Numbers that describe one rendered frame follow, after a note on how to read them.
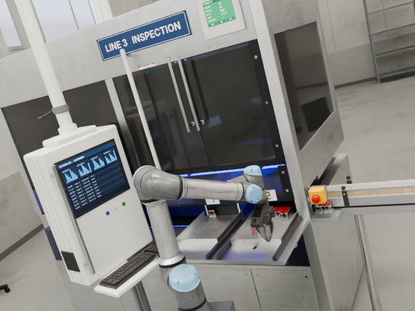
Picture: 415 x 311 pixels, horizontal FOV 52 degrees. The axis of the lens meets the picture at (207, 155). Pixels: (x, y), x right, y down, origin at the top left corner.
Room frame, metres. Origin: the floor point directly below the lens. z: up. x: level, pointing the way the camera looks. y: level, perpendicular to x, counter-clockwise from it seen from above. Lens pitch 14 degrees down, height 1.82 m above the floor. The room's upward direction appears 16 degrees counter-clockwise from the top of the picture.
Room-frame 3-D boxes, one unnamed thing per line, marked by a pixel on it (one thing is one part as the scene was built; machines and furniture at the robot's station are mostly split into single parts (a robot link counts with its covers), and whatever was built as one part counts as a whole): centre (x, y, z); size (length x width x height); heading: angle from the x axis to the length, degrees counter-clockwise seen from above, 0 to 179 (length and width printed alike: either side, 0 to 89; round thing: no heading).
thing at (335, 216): (2.01, -0.51, 0.87); 0.14 x 0.13 x 0.02; 148
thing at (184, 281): (1.55, 0.22, 0.96); 0.13 x 0.12 x 0.14; 21
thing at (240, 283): (2.95, 0.20, 0.44); 2.06 x 1.00 x 0.88; 58
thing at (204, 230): (2.19, 0.09, 0.90); 0.34 x 0.26 x 0.04; 148
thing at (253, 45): (2.04, -0.34, 1.40); 0.05 x 0.01 x 0.80; 58
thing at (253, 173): (1.84, -0.17, 1.21); 0.09 x 0.08 x 0.11; 111
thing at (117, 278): (2.15, 0.54, 0.82); 0.40 x 0.14 x 0.02; 139
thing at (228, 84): (2.14, -0.19, 1.50); 0.43 x 0.01 x 0.59; 58
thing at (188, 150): (2.38, 0.20, 1.50); 0.47 x 0.01 x 0.59; 58
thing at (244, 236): (2.01, -0.20, 0.90); 0.34 x 0.26 x 0.04; 149
